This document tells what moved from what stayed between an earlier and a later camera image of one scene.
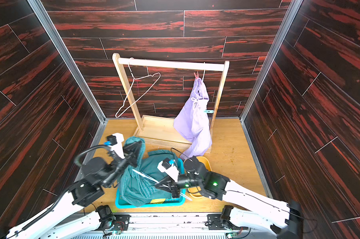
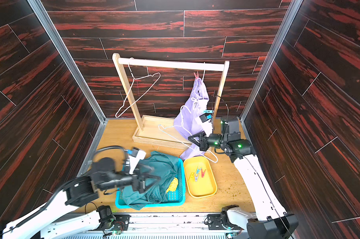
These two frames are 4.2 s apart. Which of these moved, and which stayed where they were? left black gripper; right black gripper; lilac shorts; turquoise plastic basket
Moved: right black gripper; left black gripper
Stayed: lilac shorts; turquoise plastic basket
